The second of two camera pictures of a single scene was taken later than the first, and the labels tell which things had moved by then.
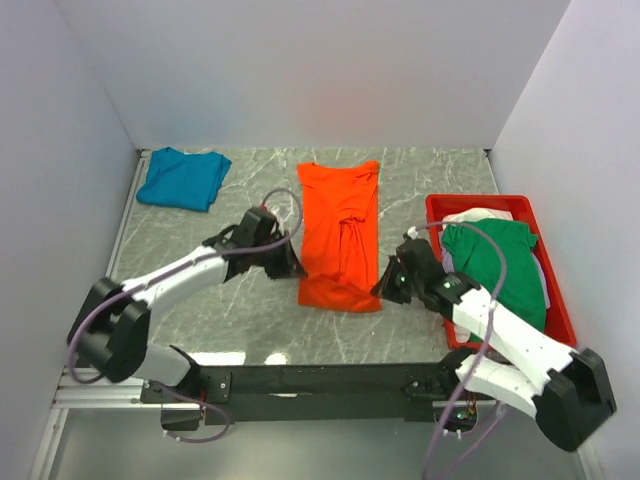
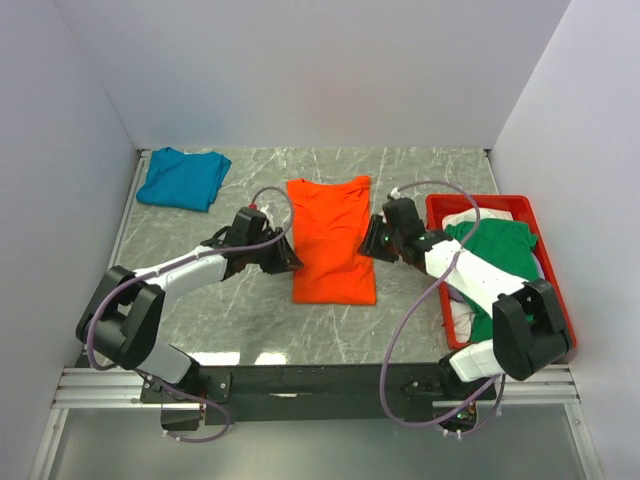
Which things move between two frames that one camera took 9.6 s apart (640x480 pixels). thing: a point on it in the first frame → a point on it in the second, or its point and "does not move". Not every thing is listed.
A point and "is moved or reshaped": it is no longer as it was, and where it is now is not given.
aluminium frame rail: (76, 393) does not move
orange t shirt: (339, 259) is moved or reshaped
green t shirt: (476, 258) does not move
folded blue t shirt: (184, 180) does not move
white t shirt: (474, 214) does not move
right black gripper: (386, 283) → (370, 246)
